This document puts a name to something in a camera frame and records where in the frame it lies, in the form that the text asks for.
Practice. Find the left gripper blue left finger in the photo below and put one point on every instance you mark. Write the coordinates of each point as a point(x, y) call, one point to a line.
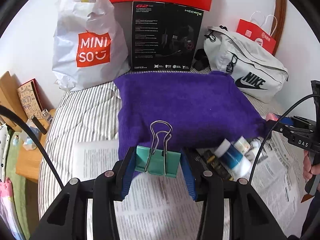
point(124, 170)

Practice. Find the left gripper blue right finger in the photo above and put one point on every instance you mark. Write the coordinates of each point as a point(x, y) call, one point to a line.
point(193, 179)

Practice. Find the black gold Grand Reserve lighter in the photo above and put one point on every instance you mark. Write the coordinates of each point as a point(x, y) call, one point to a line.
point(217, 166)

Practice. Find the teal binder clip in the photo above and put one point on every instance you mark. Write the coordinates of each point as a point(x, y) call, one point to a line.
point(157, 159)

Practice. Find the blue white bottle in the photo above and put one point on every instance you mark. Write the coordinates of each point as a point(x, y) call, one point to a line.
point(233, 159)

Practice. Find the small white labelled bottle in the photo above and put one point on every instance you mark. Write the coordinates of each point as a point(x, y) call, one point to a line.
point(242, 145)

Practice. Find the black slim tube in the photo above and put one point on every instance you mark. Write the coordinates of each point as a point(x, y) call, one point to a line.
point(199, 164)

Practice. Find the pink blue vaseline tin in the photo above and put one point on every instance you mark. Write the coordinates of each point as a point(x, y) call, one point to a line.
point(275, 117)

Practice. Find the small round white plug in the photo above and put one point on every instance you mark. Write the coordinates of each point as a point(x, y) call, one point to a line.
point(255, 145)

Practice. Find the right hand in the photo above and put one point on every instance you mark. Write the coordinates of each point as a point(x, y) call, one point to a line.
point(308, 169)

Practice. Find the newspaper sheet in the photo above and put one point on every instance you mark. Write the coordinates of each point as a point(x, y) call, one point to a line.
point(250, 217)

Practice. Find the purple towel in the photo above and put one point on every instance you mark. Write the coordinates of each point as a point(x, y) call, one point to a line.
point(202, 109)

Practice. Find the white Nike waist bag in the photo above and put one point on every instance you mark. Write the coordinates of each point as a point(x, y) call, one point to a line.
point(254, 70)

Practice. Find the patterned notebook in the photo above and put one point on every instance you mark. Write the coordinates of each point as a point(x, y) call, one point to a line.
point(30, 99)

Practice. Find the black headset box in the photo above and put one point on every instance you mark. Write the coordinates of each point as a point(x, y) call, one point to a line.
point(163, 36)

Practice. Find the white Miniso plastic bag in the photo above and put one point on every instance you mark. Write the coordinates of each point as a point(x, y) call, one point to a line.
point(89, 45)

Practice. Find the brown wooden bed frame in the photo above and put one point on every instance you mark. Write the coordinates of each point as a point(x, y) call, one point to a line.
point(278, 23)

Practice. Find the red paper bag white handles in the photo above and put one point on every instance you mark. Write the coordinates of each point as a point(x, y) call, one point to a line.
point(255, 32)

